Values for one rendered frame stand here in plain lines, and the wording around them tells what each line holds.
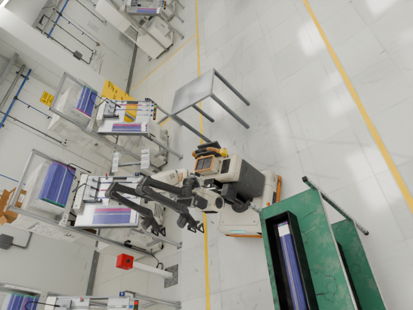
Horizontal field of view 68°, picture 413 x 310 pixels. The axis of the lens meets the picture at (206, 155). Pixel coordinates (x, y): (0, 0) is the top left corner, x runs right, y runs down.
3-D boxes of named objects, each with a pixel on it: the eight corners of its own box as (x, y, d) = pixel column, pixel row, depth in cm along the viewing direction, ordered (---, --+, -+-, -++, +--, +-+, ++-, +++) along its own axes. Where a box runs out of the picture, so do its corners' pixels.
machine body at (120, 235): (166, 204, 454) (133, 187, 417) (165, 250, 410) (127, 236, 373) (138, 219, 486) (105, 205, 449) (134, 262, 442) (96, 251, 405)
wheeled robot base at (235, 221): (237, 182, 373) (224, 174, 358) (284, 177, 330) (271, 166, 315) (227, 237, 344) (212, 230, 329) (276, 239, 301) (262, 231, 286)
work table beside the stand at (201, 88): (249, 128, 410) (210, 93, 362) (209, 144, 451) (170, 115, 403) (249, 103, 434) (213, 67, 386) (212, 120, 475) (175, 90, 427)
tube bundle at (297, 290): (279, 226, 198) (277, 224, 196) (289, 222, 195) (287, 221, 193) (297, 312, 167) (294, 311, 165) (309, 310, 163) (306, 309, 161)
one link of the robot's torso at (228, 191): (219, 193, 310) (202, 183, 295) (241, 190, 291) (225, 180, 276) (213, 218, 298) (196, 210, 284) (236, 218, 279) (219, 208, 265)
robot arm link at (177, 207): (145, 183, 206) (136, 185, 213) (142, 191, 203) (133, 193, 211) (190, 206, 231) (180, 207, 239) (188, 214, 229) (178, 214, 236)
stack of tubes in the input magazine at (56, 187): (75, 170, 375) (54, 160, 359) (65, 206, 343) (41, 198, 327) (70, 174, 381) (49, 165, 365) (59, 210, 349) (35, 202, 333)
